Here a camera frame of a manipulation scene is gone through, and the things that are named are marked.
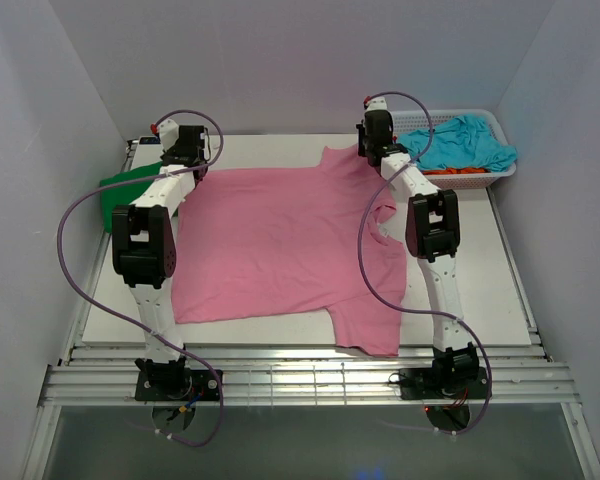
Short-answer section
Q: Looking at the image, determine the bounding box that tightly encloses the pink t shirt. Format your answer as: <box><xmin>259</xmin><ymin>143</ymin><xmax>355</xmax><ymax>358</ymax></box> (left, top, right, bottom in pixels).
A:
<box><xmin>171</xmin><ymin>147</ymin><xmax>407</xmax><ymax>356</ymax></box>

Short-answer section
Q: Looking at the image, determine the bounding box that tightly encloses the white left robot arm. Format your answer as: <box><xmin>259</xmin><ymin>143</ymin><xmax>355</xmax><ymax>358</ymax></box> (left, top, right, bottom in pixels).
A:
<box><xmin>112</xmin><ymin>119</ymin><xmax>211</xmax><ymax>364</ymax></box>

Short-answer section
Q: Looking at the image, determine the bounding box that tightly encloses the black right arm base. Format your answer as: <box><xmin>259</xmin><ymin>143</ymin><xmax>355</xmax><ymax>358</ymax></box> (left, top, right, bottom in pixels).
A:
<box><xmin>388</xmin><ymin>367</ymin><xmax>492</xmax><ymax>436</ymax></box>

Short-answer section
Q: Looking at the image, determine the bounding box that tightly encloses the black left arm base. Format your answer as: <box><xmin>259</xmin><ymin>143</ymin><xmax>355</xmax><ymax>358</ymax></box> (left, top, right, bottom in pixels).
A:
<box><xmin>134</xmin><ymin>367</ymin><xmax>220</xmax><ymax>434</ymax></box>

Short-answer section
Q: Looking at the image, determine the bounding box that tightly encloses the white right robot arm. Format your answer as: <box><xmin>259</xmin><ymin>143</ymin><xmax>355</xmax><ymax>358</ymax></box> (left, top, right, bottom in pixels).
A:
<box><xmin>356</xmin><ymin>106</ymin><xmax>481</xmax><ymax>397</ymax></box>

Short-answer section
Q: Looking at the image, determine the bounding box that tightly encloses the white plastic basket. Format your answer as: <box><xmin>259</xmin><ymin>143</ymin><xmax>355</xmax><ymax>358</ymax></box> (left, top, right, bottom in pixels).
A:
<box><xmin>392</xmin><ymin>109</ymin><xmax>516</xmax><ymax>189</ymax></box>

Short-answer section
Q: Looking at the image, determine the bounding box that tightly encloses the blue label sticker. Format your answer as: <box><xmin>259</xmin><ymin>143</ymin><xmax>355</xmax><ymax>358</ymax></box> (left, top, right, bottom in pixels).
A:
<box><xmin>138</xmin><ymin>137</ymin><xmax>161</xmax><ymax>145</ymax></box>

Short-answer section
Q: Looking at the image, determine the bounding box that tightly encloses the green folded t shirt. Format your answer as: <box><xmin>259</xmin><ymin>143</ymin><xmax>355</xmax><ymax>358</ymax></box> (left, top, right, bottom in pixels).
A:
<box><xmin>99</xmin><ymin>162</ymin><xmax>161</xmax><ymax>233</ymax></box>

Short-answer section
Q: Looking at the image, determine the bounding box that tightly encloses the orange t shirt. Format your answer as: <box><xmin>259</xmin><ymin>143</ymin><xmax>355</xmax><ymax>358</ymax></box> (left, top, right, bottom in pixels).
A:
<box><xmin>423</xmin><ymin>167</ymin><xmax>490</xmax><ymax>175</ymax></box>

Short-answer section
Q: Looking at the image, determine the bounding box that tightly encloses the blue t shirt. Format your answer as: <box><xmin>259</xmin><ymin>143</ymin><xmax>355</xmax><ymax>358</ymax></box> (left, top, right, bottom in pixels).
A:
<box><xmin>397</xmin><ymin>114</ymin><xmax>518</xmax><ymax>173</ymax></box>

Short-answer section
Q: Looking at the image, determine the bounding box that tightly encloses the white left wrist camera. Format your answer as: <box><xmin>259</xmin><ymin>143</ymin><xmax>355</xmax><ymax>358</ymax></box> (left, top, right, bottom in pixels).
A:
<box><xmin>150</xmin><ymin>118</ymin><xmax>180</xmax><ymax>152</ymax></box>

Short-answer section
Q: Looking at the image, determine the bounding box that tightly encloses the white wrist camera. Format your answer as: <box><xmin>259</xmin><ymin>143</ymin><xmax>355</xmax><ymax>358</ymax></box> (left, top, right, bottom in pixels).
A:
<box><xmin>363</xmin><ymin>96</ymin><xmax>388</xmax><ymax>112</ymax></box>
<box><xmin>150</xmin><ymin>118</ymin><xmax>180</xmax><ymax>152</ymax></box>

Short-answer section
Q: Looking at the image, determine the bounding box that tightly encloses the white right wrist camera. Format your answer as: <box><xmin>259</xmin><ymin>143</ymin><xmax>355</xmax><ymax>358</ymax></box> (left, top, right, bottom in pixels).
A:
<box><xmin>363</xmin><ymin>96</ymin><xmax>388</xmax><ymax>112</ymax></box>

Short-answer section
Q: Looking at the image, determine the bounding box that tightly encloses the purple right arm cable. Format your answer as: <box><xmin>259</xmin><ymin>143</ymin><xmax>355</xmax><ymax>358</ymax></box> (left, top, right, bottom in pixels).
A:
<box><xmin>357</xmin><ymin>91</ymin><xmax>494</xmax><ymax>436</ymax></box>

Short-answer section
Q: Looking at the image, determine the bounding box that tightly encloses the aluminium frame rail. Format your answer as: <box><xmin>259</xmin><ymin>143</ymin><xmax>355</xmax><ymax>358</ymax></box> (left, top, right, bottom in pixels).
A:
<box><xmin>40</xmin><ymin>344</ymin><xmax>580</xmax><ymax>407</ymax></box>

